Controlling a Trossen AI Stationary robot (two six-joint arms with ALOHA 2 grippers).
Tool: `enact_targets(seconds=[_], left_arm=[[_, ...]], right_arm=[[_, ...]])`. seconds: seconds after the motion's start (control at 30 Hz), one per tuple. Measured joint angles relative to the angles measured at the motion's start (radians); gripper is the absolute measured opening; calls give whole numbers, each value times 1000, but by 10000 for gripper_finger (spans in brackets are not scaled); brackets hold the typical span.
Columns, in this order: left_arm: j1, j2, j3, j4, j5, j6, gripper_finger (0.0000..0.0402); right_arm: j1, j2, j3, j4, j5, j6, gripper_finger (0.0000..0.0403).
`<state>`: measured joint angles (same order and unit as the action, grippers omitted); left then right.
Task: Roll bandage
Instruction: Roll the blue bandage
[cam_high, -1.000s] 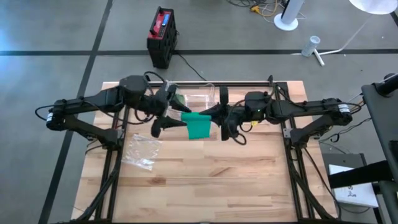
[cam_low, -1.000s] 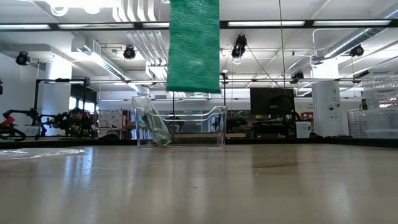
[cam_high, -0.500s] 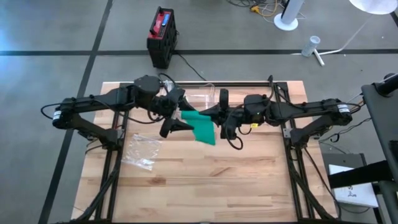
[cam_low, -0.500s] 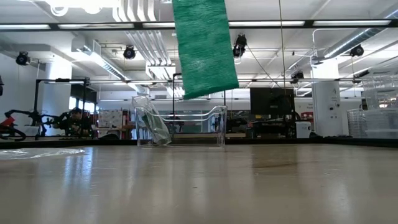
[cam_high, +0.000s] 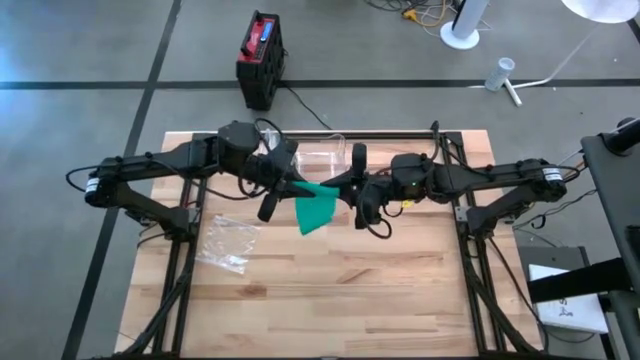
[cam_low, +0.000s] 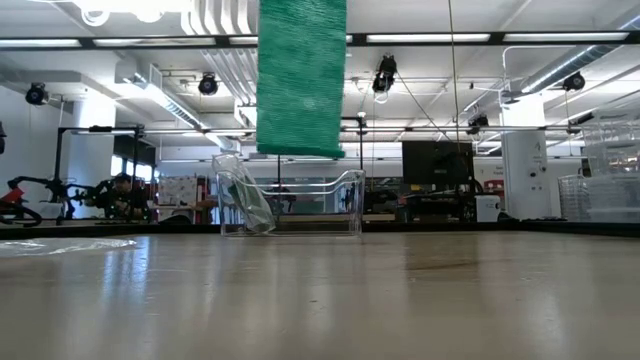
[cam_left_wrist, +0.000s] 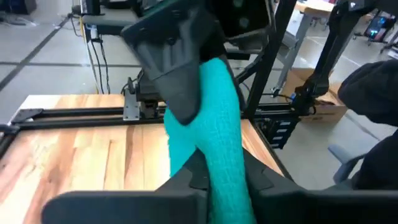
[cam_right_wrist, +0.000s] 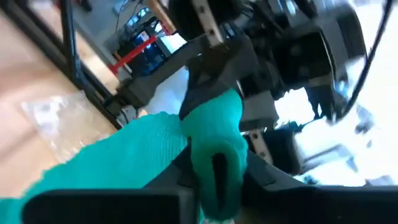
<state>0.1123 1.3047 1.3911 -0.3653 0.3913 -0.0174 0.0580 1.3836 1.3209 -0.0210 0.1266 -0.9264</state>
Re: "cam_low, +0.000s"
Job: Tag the clear acrylic tray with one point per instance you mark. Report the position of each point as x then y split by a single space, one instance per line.
325 205

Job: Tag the teal green bandage strip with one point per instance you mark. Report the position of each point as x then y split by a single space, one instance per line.
300 85

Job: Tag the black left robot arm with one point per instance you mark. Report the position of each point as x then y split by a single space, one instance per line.
2 140

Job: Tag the black monitor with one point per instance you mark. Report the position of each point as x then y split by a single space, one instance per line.
430 160

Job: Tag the white background box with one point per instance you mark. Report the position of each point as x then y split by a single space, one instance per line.
487 207

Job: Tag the person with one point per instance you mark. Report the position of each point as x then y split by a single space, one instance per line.
120 195

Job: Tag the clear plastic container stack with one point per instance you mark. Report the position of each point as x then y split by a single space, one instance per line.
610 195

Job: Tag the red black background robot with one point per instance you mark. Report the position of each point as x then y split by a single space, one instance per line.
30 184

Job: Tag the black background station frame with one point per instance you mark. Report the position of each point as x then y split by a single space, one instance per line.
100 129
361 145

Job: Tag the black ceiling-hung camera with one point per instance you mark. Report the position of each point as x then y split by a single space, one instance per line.
36 95
208 85
385 75
574 81
478 121

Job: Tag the silver ceiling duct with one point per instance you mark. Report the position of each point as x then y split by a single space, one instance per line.
565 65

